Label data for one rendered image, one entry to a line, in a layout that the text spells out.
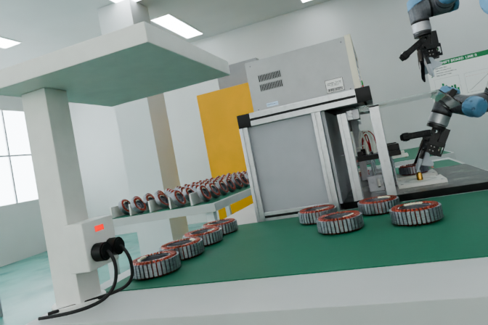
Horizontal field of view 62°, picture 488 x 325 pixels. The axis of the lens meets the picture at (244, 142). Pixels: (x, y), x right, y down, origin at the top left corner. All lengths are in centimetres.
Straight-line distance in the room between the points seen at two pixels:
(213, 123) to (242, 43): 237
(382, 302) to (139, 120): 493
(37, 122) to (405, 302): 70
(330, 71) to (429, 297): 101
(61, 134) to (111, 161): 768
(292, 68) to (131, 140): 411
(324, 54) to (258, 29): 592
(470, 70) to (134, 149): 499
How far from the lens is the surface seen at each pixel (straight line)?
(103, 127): 864
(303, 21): 722
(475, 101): 167
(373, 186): 150
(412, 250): 79
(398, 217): 98
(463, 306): 59
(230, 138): 533
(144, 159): 533
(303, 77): 148
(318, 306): 60
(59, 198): 85
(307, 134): 134
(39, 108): 88
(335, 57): 148
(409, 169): 173
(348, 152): 133
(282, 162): 136
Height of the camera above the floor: 96
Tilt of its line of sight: 3 degrees up
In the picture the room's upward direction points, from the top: 11 degrees counter-clockwise
